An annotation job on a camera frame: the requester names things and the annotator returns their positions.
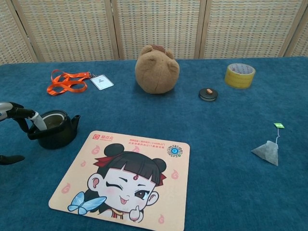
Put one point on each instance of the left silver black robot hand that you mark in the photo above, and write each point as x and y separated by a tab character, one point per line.
7	109

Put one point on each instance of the pyramid tea bag green tag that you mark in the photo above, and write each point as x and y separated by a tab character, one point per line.
267	152

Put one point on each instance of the black teapot lid wooden knob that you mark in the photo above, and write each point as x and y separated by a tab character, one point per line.
207	95

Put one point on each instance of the white ID badge card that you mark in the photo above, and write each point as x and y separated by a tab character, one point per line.
102	82

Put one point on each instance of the cartoon girl mouse pad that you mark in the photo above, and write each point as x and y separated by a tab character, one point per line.
120	183

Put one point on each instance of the brown plush capybara toy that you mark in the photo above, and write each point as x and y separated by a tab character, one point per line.
156	72

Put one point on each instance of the woven bamboo folding screen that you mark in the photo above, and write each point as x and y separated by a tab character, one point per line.
156	29

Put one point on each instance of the yellow packing tape roll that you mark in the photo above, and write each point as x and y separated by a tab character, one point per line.
238	80

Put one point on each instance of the blue carpet table cover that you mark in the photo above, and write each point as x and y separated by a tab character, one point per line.
228	197

